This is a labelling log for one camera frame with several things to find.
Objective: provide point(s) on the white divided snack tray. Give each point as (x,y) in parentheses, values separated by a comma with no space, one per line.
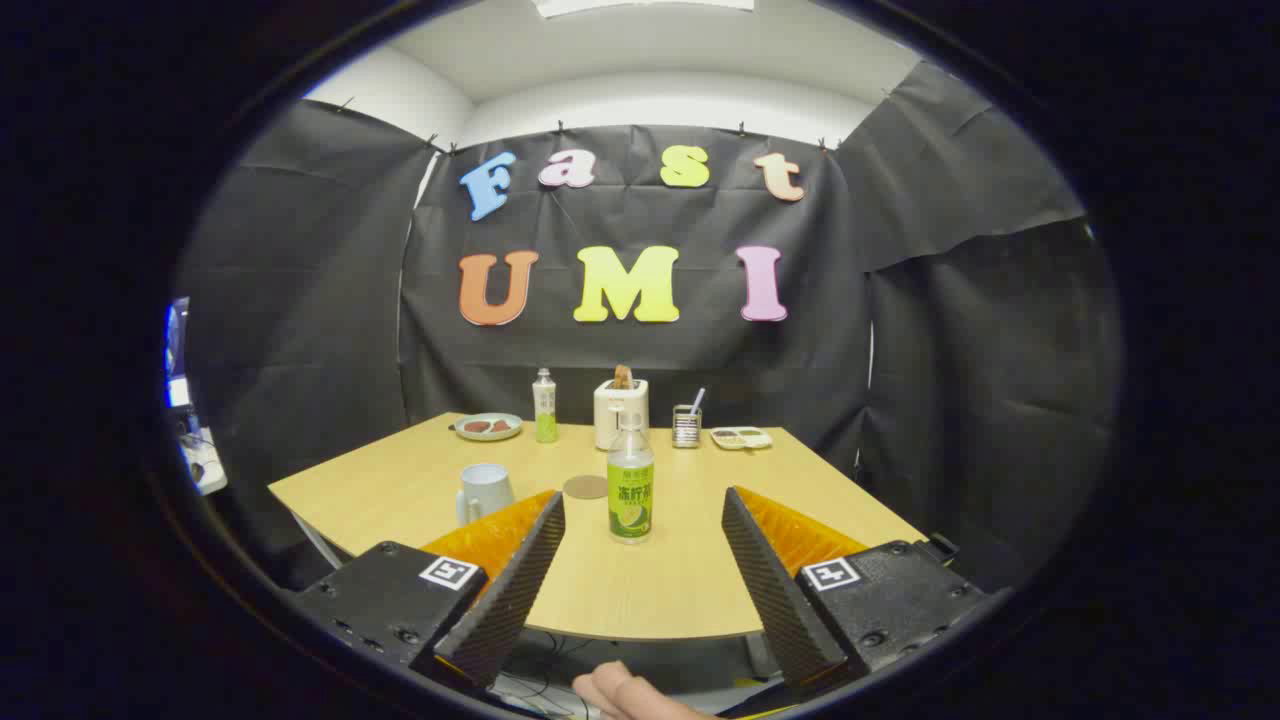
(741,438)

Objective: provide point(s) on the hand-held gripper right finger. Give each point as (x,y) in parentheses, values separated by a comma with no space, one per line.
(775,600)

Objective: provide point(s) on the green label juice bottle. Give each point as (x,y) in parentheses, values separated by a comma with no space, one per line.
(631,500)

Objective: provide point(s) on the ceiling light panel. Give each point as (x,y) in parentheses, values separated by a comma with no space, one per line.
(640,6)

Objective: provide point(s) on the brown round coaster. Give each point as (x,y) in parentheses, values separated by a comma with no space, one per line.
(585,487)

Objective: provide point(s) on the toast slice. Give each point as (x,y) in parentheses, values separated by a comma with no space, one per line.
(623,377)

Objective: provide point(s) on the white toaster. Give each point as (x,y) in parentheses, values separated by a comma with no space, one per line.
(612,408)

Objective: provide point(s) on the computer monitor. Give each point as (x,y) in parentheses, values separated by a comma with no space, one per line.
(176,350)

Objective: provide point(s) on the pale green plate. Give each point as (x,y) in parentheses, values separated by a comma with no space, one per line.
(488,435)

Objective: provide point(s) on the wooden table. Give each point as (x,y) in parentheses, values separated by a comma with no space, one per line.
(650,590)

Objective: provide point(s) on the slim white green drink bottle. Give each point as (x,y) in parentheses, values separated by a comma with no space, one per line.
(545,405)

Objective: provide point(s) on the metal spoon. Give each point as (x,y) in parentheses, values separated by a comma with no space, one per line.
(697,400)

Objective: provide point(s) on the white cup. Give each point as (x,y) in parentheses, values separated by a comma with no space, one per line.
(490,490)

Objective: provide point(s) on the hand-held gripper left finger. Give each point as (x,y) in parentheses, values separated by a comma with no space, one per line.
(510,600)

